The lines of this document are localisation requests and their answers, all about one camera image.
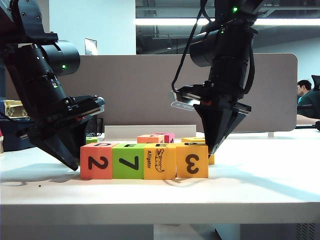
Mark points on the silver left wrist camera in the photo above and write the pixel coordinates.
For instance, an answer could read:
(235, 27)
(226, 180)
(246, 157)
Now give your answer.
(100, 105)

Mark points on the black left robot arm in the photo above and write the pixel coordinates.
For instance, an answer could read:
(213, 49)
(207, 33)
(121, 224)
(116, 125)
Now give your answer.
(32, 67)

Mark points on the yellow block number 3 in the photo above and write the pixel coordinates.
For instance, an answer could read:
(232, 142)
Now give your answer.
(182, 172)

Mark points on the grey vent grille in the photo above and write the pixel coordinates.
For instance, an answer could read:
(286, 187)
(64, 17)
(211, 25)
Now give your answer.
(305, 232)

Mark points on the yellow block with alligator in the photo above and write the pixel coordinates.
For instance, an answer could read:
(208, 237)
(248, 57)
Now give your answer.
(170, 162)

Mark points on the pink foam block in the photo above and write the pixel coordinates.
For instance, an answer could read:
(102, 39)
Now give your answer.
(170, 138)

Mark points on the brown-grey desk divider panel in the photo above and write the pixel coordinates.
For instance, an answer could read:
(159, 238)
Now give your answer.
(137, 95)

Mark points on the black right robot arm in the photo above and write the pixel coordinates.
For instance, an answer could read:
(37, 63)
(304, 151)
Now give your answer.
(230, 62)

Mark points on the orange block letter F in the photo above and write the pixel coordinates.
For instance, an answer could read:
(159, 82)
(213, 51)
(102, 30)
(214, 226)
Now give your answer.
(150, 139)

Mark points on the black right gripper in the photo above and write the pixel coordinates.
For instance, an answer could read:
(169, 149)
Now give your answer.
(225, 100)

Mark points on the red and white item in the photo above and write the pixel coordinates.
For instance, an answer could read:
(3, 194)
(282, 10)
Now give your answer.
(1, 142)

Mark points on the small black desk item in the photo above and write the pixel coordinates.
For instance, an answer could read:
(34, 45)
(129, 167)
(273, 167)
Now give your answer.
(318, 126)

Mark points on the black mug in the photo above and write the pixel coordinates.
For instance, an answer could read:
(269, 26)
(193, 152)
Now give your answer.
(94, 127)

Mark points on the green block number 7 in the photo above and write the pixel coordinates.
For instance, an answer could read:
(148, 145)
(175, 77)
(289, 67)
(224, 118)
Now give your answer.
(127, 173)

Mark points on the plain green foam block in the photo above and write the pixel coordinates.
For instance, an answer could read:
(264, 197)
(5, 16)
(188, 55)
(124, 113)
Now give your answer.
(92, 140)

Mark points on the gold cream box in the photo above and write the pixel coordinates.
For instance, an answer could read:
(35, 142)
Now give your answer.
(12, 107)

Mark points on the yellow foam number block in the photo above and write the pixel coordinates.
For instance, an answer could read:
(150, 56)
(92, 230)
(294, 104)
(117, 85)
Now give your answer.
(192, 139)

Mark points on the orange block number 2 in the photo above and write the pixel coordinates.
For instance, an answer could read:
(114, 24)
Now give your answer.
(95, 175)

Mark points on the person in dark green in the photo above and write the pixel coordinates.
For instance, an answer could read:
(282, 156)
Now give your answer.
(306, 100)

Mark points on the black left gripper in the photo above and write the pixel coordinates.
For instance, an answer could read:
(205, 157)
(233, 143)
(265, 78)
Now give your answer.
(70, 110)

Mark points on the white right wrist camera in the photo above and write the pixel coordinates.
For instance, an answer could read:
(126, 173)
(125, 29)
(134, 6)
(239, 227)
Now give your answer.
(183, 103)

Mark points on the dark blue case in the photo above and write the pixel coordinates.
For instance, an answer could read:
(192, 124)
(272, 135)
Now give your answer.
(10, 140)

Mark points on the white divider foot bracket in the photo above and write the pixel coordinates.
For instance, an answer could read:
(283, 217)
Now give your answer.
(271, 134)

